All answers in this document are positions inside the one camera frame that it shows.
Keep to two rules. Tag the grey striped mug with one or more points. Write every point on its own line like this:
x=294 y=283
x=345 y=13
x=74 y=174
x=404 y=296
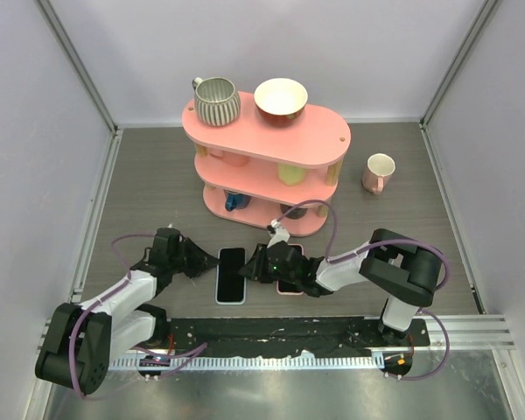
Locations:
x=216 y=100

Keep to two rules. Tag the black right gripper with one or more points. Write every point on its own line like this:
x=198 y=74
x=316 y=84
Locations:
x=255 y=268

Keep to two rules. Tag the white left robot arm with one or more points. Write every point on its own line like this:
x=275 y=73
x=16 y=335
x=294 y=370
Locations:
x=84 y=338

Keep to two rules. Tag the pink cup on shelf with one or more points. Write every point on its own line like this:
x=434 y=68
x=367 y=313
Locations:
x=229 y=158

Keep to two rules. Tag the light blue phone case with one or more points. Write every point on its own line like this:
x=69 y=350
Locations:
x=231 y=303

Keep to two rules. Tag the pink mug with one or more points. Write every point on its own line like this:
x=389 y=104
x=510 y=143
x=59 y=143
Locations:
x=379 y=168

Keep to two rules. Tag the blue mug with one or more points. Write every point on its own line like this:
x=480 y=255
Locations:
x=236 y=201

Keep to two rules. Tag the white slotted cable duct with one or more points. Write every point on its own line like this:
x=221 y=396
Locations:
x=305 y=361

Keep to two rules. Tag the purple smartphone black screen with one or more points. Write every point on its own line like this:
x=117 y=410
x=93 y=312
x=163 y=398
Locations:
x=291 y=254

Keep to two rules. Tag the pink three-tier wooden shelf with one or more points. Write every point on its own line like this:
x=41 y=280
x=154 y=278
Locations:
x=317 y=141

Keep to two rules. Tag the yellow-green cup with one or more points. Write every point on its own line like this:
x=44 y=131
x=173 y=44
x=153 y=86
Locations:
x=291 y=175

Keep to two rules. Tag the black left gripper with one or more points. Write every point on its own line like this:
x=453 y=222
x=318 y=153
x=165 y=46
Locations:
x=202 y=261

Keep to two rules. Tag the red bowl white inside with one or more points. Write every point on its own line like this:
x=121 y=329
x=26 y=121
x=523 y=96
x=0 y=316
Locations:
x=280 y=101

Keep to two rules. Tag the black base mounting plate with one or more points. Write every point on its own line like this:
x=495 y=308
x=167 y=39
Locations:
x=281 y=337

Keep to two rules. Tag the pink phone case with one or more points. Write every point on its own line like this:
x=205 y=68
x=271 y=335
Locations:
x=288 y=277

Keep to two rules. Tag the dark teal mug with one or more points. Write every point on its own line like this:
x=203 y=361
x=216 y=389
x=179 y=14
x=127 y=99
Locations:
x=293 y=213

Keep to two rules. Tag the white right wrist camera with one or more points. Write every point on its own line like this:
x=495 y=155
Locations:
x=277 y=233

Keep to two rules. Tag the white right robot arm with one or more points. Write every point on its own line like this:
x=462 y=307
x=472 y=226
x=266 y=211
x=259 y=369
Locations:
x=410 y=271

